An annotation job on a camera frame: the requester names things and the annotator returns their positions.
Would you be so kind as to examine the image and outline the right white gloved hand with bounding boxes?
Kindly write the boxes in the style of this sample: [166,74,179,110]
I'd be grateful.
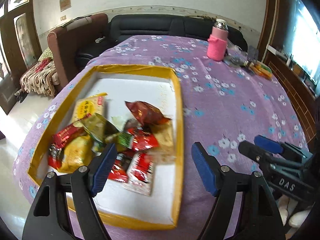
[278,195,312,229]

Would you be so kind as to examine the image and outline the red gold long packet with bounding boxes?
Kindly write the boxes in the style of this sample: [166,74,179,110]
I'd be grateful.
[53,125,85,148]

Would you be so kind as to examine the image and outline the wooden glass door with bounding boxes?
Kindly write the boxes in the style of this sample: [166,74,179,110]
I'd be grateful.
[1,0,42,114]

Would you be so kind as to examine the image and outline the clear bag dark contents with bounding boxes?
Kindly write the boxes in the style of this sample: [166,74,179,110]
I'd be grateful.
[223,40,248,68]

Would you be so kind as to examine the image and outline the dark red foil packet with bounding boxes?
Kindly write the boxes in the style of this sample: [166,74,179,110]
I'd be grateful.
[125,101,171,126]

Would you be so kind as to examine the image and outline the patterned blanket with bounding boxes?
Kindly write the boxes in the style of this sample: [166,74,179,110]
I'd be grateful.
[14,47,60,102]

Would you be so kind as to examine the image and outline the beige long biscuit pack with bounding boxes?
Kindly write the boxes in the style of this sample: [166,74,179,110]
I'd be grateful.
[148,120,176,164]

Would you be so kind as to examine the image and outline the red white snack packet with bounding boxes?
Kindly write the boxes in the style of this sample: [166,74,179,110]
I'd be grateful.
[123,152,153,196]

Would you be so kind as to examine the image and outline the large yellow snack bag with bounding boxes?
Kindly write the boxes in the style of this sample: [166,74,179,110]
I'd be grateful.
[57,134,93,173]

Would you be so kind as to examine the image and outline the orange green biscuit packs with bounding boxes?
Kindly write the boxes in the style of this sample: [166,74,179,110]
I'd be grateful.
[249,61,273,80]

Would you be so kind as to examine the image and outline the wooden tv cabinet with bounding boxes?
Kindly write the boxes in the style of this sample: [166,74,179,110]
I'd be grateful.
[258,0,319,152]

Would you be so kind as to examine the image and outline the red black candy packet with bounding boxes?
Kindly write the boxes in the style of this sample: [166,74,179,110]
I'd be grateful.
[48,143,64,170]

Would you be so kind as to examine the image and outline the yellow rimmed white box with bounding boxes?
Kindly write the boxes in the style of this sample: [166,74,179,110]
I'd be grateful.
[28,64,184,230]

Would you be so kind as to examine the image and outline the yellow label cake pack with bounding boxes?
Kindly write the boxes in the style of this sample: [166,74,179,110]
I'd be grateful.
[71,92,107,122]

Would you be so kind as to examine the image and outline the small red sachet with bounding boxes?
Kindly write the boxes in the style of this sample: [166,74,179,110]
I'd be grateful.
[108,152,133,183]

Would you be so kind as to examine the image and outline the pink knit covered thermos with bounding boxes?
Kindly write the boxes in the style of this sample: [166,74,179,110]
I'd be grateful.
[207,18,228,61]

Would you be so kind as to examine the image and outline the purple floral tablecloth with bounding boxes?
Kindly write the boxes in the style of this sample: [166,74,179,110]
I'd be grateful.
[12,35,311,240]

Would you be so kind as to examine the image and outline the white green snack packet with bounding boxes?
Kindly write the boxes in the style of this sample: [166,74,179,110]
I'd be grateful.
[111,116,130,132]

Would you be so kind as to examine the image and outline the black leather sofa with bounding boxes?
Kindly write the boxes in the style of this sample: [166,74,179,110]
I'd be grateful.
[75,13,249,71]

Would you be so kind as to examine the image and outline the black phone stand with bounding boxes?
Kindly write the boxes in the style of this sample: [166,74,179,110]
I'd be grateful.
[247,45,259,68]

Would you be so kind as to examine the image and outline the green gold snack packet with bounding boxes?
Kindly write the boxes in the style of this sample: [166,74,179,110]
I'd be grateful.
[80,113,119,146]

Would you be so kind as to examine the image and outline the brown armchair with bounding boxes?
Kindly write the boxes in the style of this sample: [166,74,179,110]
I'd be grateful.
[47,13,108,89]

